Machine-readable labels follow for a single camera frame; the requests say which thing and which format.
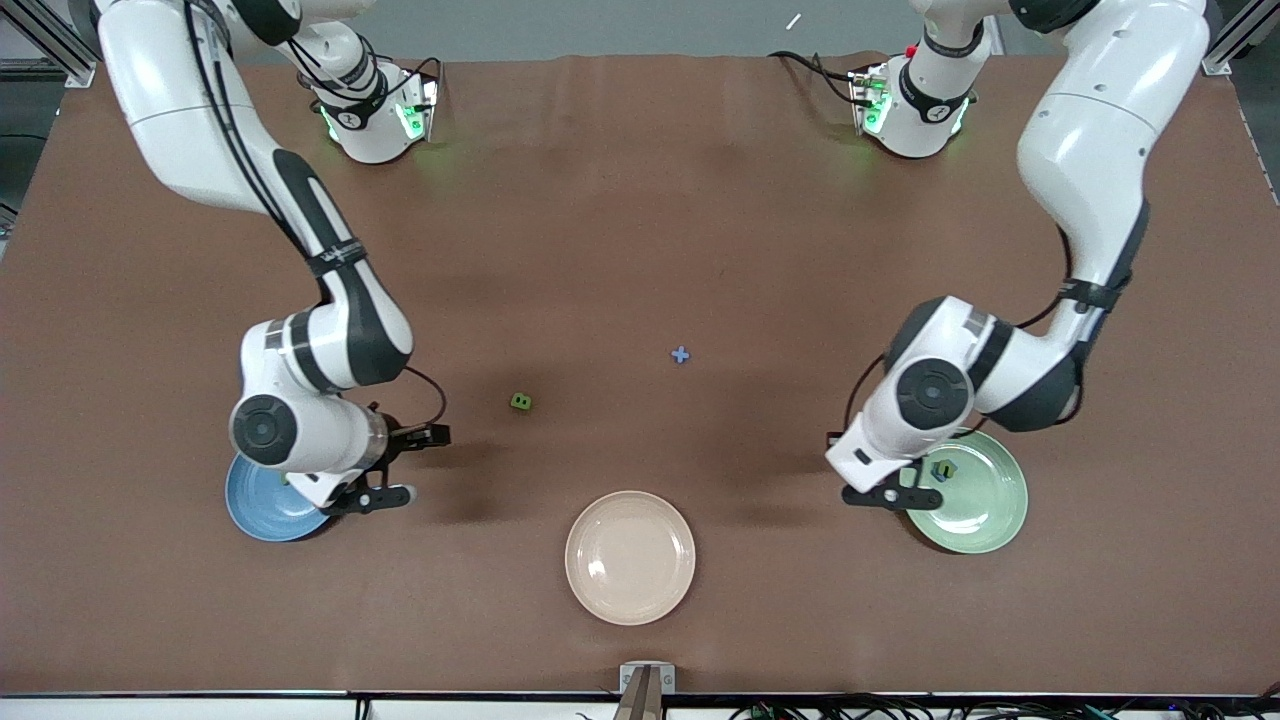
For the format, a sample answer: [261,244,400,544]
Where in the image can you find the black right base cable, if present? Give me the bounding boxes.
[385,52,444,111]

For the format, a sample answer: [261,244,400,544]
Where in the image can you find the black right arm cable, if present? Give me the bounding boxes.
[180,0,449,433]

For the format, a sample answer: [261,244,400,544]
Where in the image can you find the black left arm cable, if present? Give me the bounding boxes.
[843,225,1076,439]

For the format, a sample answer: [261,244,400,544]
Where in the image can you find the green plate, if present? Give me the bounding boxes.
[905,430,1029,555]

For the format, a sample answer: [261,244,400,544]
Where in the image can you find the aluminium frame profile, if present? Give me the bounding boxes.
[0,0,97,87]
[1203,0,1280,77]

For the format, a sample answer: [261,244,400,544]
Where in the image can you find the beige plate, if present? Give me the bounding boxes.
[564,490,697,627]

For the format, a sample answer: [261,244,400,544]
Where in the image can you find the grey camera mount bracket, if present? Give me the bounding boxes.
[618,662,677,720]

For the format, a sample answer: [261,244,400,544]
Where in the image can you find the brown table cover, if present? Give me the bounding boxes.
[0,52,1280,697]

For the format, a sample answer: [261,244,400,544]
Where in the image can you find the blue plate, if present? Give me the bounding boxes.
[225,452,336,543]

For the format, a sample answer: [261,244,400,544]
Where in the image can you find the black base cable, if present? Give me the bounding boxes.
[385,52,444,111]
[768,50,863,107]

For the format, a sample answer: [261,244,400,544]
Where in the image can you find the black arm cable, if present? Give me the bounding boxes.
[843,225,1076,439]
[180,0,449,433]

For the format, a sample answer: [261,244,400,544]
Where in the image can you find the black left base cable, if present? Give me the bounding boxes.
[768,50,863,107]

